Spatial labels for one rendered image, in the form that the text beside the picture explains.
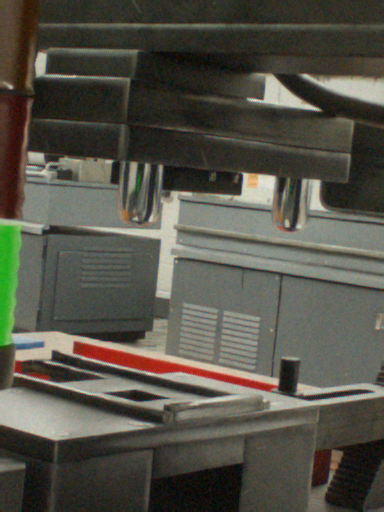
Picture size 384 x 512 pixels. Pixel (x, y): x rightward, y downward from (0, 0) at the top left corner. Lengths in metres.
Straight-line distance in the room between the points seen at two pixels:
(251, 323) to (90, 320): 1.67
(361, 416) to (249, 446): 0.16
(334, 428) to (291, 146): 0.20
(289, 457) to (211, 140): 0.18
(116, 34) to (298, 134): 0.11
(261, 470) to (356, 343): 5.37
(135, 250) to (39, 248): 0.74
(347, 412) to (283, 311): 5.51
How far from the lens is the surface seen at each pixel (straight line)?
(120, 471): 0.59
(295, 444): 0.70
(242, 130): 0.63
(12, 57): 0.36
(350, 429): 0.81
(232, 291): 6.51
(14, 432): 0.58
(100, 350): 1.03
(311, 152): 0.68
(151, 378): 0.72
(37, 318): 7.57
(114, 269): 7.92
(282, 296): 6.31
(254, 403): 0.67
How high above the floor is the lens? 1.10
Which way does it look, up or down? 4 degrees down
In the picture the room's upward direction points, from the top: 6 degrees clockwise
